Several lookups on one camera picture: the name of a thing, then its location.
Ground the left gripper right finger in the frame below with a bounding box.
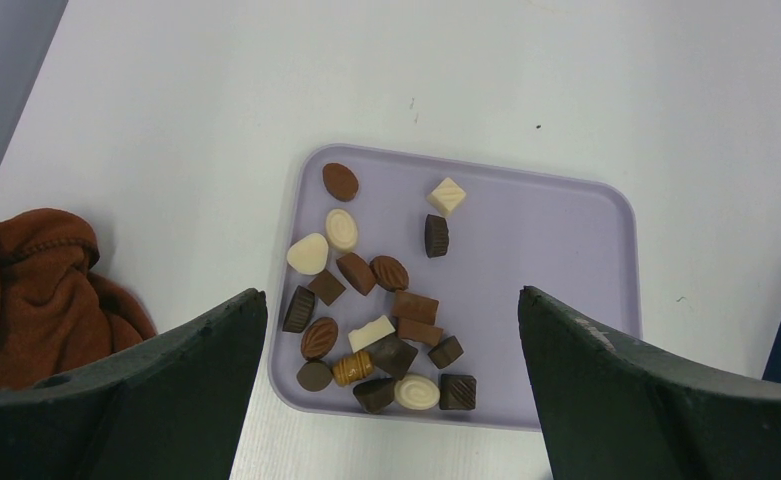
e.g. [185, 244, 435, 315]
[518, 286, 781, 479]

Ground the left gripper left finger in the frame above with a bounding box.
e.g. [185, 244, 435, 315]
[0, 289, 268, 479]

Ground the dark round disc chocolate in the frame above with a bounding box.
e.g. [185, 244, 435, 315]
[296, 360, 334, 392]

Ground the dark ridged square chocolate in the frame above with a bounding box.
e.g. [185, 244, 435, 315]
[439, 374, 477, 411]

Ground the dark fluted cup chocolate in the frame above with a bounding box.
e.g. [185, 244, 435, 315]
[282, 285, 316, 333]

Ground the brown leaf chocolate lower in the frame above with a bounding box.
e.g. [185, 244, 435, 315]
[300, 317, 339, 361]

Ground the brown leaf chocolate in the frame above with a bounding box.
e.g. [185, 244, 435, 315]
[300, 317, 339, 361]
[370, 255, 410, 292]

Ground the caramel barrel chocolate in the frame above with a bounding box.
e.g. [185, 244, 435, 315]
[332, 350, 374, 387]

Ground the white oval chocolate bottom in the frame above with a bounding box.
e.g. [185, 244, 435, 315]
[394, 374, 440, 411]

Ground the white teardrop chocolate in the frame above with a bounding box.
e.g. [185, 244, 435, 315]
[286, 233, 329, 275]

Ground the white rectangular chocolate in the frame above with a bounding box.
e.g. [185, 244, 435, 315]
[348, 315, 395, 353]

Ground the brown log chocolate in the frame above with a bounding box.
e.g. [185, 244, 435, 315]
[392, 290, 439, 325]

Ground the white oval swirl chocolate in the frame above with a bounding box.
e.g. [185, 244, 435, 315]
[325, 208, 359, 253]

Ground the purple chocolate tray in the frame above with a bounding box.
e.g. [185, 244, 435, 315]
[286, 145, 642, 430]

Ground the white square ridged chocolate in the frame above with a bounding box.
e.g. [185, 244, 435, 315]
[426, 177, 467, 218]

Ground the brown oval chocolate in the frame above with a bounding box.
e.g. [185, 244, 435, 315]
[322, 162, 360, 202]

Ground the brown crumpled cloth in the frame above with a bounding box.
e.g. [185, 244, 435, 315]
[0, 208, 156, 390]

